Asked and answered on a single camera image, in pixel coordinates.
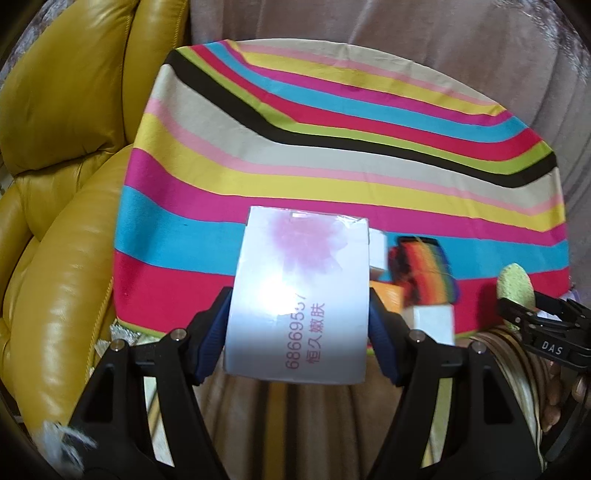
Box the white fringe tassel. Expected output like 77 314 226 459
41 420 100 467

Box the tall white box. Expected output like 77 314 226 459
411 304 455 347

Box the yellow leather sofa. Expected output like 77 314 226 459
0 0 190 462

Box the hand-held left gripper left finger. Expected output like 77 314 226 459
69 286 234 480

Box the white box pink flower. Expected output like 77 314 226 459
223 205 371 386

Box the striped beige plush cushion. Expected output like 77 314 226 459
95 320 573 480

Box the green round sponge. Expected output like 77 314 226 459
496 262 536 333

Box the rainbow striped pouch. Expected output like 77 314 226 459
388 235 460 305

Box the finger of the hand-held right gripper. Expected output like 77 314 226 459
496 298 557 341
531 292 591 320

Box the striped colourful cloth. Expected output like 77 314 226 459
113 41 571 356

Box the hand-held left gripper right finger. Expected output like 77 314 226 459
365 288 543 480

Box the white cube box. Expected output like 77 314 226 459
368 228 389 271

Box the orange small box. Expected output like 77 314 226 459
369 279 414 324

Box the person's right hand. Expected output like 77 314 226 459
542 364 591 432

